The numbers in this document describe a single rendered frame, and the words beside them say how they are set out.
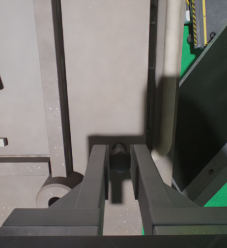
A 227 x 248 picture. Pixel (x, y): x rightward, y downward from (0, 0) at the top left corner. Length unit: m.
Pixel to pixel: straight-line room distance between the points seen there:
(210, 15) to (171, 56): 1.10
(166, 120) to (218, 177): 0.17
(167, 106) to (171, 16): 0.13
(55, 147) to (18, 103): 0.05
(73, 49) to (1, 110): 0.09
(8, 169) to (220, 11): 1.37
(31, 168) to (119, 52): 0.13
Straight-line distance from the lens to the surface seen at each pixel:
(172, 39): 0.29
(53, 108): 0.16
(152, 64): 0.29
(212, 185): 0.41
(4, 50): 0.19
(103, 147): 0.15
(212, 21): 1.39
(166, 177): 0.36
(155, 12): 0.32
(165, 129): 0.30
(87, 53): 0.17
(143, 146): 0.15
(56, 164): 0.18
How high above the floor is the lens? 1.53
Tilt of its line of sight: 75 degrees down
